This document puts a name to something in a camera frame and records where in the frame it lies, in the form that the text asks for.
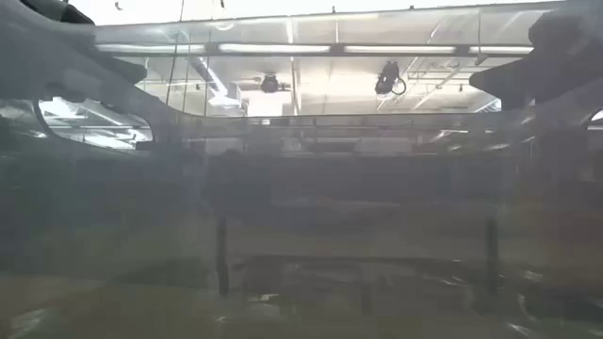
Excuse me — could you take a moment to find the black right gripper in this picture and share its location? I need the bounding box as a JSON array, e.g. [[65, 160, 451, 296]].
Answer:
[[469, 56, 567, 111]]

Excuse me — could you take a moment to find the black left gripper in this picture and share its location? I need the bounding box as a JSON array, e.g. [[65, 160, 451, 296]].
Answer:
[[89, 44, 148, 89]]

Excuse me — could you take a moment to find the clear plastic storage bin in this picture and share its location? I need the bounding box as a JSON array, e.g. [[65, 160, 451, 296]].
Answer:
[[0, 0, 603, 339]]

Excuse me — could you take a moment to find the black camera with cable loop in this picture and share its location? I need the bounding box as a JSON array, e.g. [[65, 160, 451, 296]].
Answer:
[[374, 59, 407, 97]]

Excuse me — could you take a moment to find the round black overhead camera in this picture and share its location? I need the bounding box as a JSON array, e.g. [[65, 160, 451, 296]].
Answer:
[[257, 73, 284, 94]]

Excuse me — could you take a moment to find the overhead frame light bar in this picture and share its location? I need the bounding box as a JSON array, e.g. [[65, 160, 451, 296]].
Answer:
[[93, 41, 536, 58]]

